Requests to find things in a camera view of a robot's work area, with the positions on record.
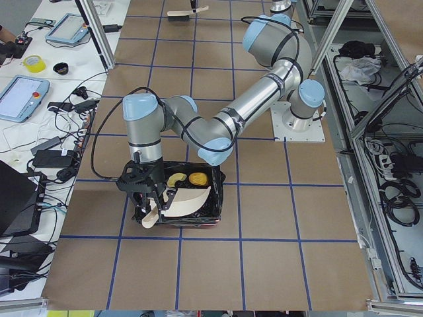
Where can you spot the cream hand brush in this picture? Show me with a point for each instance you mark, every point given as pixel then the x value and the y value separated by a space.
pixel 185 15

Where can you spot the croissant toy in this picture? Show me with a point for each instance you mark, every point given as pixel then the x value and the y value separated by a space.
pixel 174 178

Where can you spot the cream plastic dustpan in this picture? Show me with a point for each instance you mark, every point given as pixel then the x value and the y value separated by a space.
pixel 186 202

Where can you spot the orange potato toy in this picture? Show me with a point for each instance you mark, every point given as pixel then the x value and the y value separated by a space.
pixel 198 179

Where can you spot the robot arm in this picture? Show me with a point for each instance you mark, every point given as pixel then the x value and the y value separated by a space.
pixel 172 129

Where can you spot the black lined trash bin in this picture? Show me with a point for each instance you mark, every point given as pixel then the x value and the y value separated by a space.
pixel 210 212

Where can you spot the black power adapter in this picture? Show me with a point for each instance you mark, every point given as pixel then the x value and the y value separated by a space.
pixel 54 158

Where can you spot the teach pendant far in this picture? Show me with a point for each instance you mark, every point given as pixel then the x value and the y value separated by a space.
pixel 69 31

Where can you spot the teach pendant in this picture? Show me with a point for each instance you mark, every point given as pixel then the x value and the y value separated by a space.
pixel 22 96
pixel 69 31

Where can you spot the black laptop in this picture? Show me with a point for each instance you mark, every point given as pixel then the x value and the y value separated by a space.
pixel 21 197

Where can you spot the teach pendant near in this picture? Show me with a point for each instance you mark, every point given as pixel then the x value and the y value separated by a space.
pixel 22 96

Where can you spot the yellow tape roll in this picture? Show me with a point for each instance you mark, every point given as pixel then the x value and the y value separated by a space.
pixel 34 64

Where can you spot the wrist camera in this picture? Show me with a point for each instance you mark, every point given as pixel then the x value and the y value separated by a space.
pixel 132 178

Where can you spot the aluminium frame post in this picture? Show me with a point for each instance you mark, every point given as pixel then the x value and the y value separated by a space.
pixel 97 33

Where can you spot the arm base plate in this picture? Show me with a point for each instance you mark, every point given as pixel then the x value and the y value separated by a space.
pixel 287 127

